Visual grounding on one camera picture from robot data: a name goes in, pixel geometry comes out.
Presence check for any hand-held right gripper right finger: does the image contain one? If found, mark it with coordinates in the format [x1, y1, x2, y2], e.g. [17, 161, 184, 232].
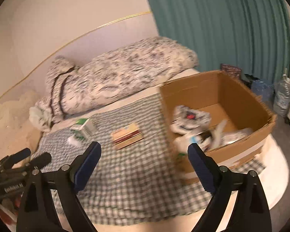
[187, 143, 272, 232]

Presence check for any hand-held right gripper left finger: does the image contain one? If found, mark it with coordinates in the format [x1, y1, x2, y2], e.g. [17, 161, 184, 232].
[16, 141, 102, 232]

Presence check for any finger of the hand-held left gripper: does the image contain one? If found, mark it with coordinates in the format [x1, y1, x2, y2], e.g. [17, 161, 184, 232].
[4, 148, 31, 165]
[21, 152, 52, 172]

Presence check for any brown cardboard box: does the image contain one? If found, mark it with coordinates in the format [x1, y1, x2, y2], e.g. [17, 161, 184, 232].
[159, 70, 278, 185]

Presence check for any green striped small box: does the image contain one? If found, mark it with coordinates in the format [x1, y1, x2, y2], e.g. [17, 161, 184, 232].
[72, 133, 87, 142]

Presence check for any cream quilted pillow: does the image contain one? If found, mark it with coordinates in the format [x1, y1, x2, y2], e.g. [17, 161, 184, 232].
[0, 89, 43, 160]

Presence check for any grey white crumpled cloth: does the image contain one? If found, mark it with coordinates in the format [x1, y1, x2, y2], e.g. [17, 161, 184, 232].
[29, 105, 55, 132]

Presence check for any green white medicine box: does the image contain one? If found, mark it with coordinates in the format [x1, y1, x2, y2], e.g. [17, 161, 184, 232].
[71, 118, 97, 138]

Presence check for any green checkered blanket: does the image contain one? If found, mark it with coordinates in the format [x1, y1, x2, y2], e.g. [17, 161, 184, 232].
[37, 93, 266, 217]

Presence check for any red striped cream box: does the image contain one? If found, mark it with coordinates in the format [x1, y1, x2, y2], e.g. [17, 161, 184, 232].
[110, 123, 144, 150]

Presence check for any white blue printed pack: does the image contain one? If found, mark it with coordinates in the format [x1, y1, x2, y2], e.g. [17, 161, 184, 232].
[171, 105, 212, 134]

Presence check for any floral patterned pillow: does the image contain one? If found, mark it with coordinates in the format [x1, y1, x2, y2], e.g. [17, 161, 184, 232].
[35, 37, 200, 122]

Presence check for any blue wrapped bottle pack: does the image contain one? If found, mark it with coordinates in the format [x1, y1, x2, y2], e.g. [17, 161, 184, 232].
[251, 78, 275, 102]

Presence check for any black bag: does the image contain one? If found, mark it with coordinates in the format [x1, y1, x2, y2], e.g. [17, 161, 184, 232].
[244, 74, 259, 87]

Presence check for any dark patterned item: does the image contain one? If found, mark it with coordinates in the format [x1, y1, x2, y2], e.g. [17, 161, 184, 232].
[220, 63, 242, 78]

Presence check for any clear water bottle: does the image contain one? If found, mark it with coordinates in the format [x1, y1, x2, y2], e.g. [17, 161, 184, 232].
[273, 74, 290, 116]

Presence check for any beige headboard gold trim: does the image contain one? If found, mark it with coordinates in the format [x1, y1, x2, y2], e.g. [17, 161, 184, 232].
[0, 12, 160, 107]

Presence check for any teal curtain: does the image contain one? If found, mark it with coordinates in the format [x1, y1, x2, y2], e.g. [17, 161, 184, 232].
[140, 0, 290, 87]

